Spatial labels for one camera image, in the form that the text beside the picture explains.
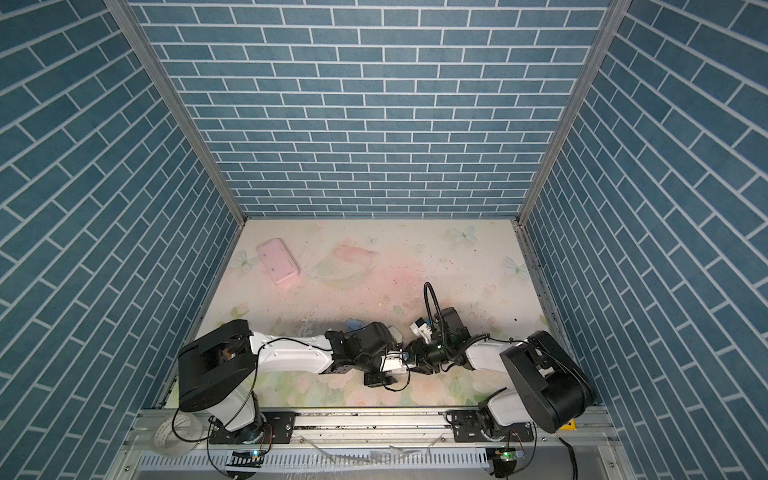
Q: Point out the blue staple remover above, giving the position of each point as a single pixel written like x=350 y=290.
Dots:
x=354 y=324

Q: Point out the yellow tape measure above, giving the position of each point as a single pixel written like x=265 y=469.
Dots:
x=569 y=426

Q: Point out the aluminium rail frame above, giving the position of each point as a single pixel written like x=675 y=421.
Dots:
x=383 y=443

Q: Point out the floral table mat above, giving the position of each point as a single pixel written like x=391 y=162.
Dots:
x=374 y=271

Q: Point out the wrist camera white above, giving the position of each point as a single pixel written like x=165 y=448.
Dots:
x=395 y=364
x=422 y=329

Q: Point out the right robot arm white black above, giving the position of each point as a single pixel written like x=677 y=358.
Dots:
x=549 y=388

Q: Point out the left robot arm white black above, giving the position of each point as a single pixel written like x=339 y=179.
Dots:
x=218 y=371

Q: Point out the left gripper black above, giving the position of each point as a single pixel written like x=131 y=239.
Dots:
x=380 y=380

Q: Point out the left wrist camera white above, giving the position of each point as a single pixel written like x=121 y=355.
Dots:
x=395 y=364

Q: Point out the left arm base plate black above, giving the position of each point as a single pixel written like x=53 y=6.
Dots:
x=274 y=427

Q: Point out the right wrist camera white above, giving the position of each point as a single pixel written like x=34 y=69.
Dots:
x=422 y=329

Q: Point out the pink phone case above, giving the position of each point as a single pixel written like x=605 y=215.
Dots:
x=278 y=262

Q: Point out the clear tape roll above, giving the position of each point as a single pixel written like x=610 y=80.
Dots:
x=177 y=435

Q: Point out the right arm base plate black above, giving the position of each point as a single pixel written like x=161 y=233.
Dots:
x=473 y=426

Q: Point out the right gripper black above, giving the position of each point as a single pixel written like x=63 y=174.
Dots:
x=418 y=348

